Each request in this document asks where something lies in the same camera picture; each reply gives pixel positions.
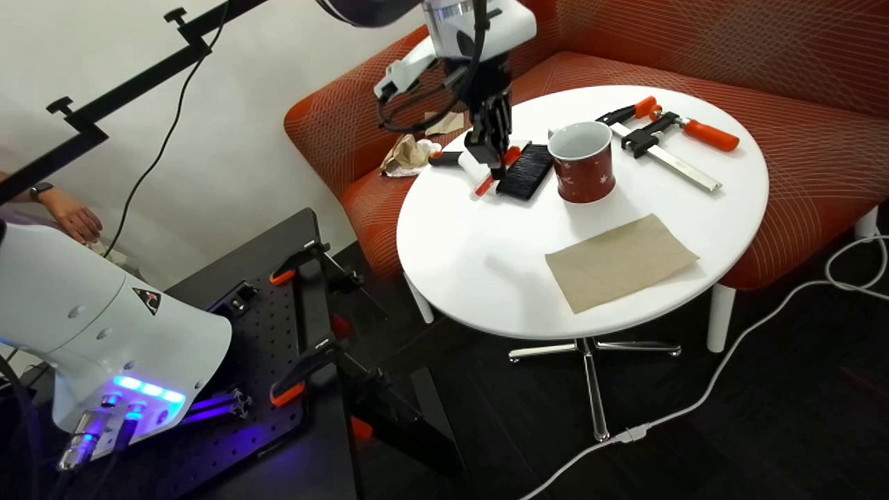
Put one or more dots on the beige rectangular cloth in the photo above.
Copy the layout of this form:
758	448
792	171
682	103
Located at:
619	261

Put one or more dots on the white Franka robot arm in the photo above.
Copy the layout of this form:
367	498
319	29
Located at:
111	323

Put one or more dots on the white device with blue lights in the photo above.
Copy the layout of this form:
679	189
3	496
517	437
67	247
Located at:
268	323

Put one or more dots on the black stand leg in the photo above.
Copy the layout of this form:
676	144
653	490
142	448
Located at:
399	419

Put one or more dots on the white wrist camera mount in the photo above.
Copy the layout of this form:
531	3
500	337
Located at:
404	73

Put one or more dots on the orange white marker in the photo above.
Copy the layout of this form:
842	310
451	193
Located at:
485	185

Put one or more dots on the red white patterned mug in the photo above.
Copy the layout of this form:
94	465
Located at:
583	171

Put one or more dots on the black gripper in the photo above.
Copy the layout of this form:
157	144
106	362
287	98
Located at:
490	98

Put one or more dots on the red striped sofa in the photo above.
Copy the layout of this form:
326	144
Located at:
796	57

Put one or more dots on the chrome table star base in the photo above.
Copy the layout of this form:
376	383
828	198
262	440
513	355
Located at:
592	355

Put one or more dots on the dark wristwatch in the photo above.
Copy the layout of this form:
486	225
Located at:
39	189

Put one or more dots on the black camera mount beam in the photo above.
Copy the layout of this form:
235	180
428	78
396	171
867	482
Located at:
139	78

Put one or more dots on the crumpled beige paper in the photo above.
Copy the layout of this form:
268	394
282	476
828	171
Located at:
407	157

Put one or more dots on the person's hand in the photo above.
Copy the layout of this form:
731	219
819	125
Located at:
75	218

